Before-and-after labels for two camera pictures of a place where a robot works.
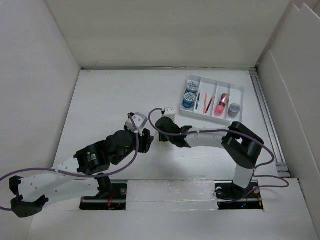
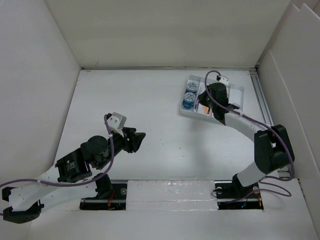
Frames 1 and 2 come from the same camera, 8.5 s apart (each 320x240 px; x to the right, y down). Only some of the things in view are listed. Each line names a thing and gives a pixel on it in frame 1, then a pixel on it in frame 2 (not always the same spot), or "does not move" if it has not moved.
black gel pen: x=197 y=103 does not move
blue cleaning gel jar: x=192 y=86 does not move
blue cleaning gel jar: x=188 y=101 does not move
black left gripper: x=144 y=141 -> x=137 y=137
